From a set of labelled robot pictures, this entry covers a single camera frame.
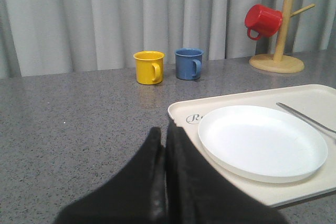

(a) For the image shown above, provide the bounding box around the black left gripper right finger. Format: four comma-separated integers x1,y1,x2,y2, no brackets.
166,122,286,223

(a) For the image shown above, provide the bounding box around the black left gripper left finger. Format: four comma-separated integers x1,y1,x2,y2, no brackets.
54,127,166,223

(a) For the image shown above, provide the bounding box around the white round plate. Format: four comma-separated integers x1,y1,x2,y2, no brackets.
198,105,328,183

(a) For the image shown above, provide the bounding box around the silver metal fork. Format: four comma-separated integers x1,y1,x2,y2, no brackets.
276,102,335,145

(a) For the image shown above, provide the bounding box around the yellow enamel mug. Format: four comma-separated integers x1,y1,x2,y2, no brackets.
133,51,165,85

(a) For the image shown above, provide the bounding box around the blue enamel mug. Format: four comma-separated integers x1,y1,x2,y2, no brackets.
175,48,204,80

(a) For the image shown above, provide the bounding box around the wooden mug tree stand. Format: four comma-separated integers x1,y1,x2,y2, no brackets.
249,0,315,73

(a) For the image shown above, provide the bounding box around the red enamel mug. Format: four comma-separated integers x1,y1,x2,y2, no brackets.
244,4,283,40

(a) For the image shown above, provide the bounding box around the grey pleated curtain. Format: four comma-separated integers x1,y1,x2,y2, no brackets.
0,0,336,79

